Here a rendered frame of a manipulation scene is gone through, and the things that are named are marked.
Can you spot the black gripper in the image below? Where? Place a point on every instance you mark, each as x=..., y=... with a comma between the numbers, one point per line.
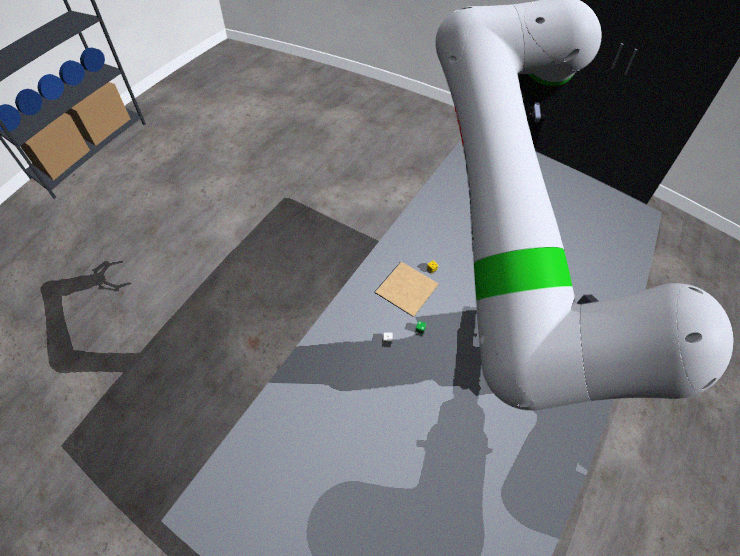
x=535, y=119

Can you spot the tan square mat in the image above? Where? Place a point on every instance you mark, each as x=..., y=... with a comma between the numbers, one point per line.
x=407, y=288

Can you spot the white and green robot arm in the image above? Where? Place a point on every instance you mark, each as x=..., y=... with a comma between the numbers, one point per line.
x=539, y=348

